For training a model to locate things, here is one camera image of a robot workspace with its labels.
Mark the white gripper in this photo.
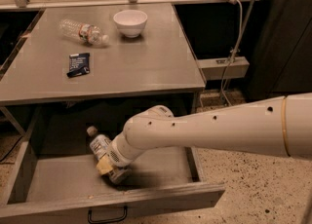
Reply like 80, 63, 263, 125
97, 133, 138, 175

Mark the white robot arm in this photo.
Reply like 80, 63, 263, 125
97, 93, 312, 174

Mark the open grey top drawer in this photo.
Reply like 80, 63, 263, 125
0, 99, 225, 224

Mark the clear plastic water bottle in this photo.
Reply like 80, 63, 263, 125
58, 19, 109, 47

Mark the grey metal cabinet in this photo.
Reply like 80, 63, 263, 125
0, 3, 205, 134

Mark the dark blue snack packet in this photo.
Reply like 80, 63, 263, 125
67, 53, 90, 78

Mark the white ceramic bowl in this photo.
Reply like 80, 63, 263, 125
113, 10, 148, 38

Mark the black drawer handle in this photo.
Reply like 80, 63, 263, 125
87, 206, 128, 224

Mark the grey metal side bracket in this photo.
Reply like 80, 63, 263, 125
198, 56, 250, 81

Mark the grey cable on floor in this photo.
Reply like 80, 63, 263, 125
198, 0, 244, 112

